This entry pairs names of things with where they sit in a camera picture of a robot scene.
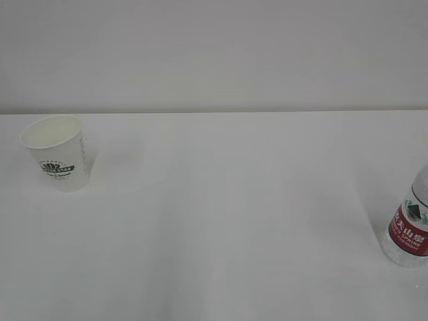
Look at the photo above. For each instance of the white paper cup green logo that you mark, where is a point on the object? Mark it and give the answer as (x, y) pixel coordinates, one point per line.
(57, 145)

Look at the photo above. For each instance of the clear water bottle red label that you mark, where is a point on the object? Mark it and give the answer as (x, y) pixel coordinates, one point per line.
(405, 240)

